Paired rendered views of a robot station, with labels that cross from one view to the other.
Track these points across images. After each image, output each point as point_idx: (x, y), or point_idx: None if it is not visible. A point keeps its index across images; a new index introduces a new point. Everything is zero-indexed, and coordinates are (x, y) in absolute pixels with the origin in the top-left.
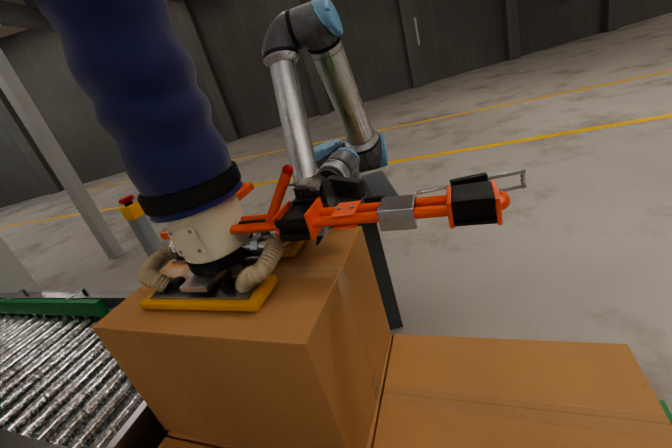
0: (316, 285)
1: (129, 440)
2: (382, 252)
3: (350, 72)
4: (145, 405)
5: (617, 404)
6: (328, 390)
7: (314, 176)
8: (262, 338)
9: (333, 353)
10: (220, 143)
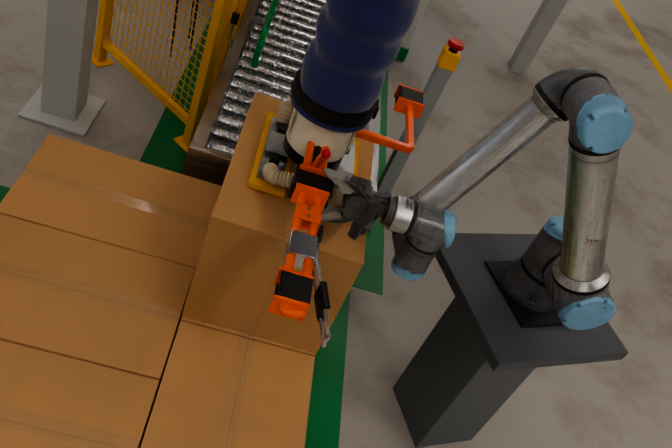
0: (273, 224)
1: (216, 162)
2: (473, 373)
3: (591, 195)
4: None
5: None
6: (204, 254)
7: (348, 182)
8: (221, 192)
9: (228, 252)
10: (352, 95)
